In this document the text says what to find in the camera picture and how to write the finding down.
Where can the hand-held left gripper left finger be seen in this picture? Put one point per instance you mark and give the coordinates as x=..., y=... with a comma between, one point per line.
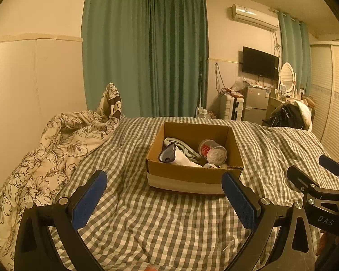
x=90, y=200

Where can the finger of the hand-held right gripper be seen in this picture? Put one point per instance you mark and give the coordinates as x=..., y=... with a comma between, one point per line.
x=299, y=176
x=333, y=165

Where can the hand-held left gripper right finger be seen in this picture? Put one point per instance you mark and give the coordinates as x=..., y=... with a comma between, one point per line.
x=240, y=200

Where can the cardboard box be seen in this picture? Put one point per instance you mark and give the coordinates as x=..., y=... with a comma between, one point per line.
x=186, y=179

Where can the clear cup red label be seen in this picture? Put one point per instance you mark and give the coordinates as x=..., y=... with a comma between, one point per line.
x=207, y=148

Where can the white sock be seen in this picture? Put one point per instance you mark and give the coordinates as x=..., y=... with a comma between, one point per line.
x=183, y=158

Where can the white curved plastic piece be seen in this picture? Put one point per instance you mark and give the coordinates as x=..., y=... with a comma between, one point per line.
x=176, y=141

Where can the person's right hand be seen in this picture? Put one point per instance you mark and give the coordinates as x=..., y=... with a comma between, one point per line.
x=322, y=244

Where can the white garment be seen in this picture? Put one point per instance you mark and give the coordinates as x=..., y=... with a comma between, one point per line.
x=305, y=114

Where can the black bag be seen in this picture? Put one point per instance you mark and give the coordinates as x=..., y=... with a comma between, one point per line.
x=288, y=115

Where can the floral quilt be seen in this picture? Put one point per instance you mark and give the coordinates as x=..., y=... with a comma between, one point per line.
x=45, y=152

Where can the white louvred wardrobe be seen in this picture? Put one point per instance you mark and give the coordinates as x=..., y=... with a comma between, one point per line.
x=333, y=96

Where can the dressing table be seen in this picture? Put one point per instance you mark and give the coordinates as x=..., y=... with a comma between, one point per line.
x=275, y=106

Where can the silver mini fridge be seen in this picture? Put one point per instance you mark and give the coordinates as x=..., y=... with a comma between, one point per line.
x=255, y=104

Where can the white suitcase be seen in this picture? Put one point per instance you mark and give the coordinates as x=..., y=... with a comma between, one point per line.
x=230, y=106

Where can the white oval vanity mirror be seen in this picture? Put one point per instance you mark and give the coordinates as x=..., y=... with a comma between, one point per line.
x=287, y=74

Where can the crumpled plastic bag on fridge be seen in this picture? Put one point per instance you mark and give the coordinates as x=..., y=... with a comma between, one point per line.
x=239, y=83

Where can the narrow green curtain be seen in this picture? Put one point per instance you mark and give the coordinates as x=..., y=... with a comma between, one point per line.
x=295, y=50

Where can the white pole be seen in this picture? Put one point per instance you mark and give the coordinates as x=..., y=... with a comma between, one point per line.
x=200, y=84

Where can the wide green curtain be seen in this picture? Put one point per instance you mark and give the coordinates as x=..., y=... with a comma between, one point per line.
x=130, y=48

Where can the white air conditioner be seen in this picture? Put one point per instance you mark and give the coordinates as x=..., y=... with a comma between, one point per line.
x=254, y=15

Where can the black wall television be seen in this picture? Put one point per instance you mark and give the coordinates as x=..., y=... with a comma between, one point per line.
x=260, y=62

